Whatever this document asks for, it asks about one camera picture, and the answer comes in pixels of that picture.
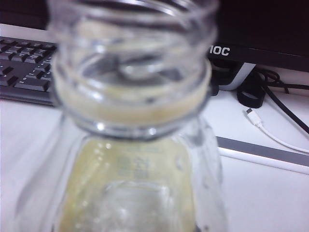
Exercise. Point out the black computer keyboard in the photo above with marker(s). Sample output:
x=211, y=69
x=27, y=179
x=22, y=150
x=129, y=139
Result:
x=24, y=72

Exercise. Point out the black computer monitor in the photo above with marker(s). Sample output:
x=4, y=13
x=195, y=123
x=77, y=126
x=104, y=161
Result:
x=265, y=24

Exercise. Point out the clear bottle with yellow label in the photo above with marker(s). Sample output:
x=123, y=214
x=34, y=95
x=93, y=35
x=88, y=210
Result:
x=130, y=108

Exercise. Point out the flat white board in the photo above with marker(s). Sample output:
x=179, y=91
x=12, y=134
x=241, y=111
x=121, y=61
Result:
x=253, y=149

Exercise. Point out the silver monitor stand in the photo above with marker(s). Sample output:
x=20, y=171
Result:
x=241, y=75

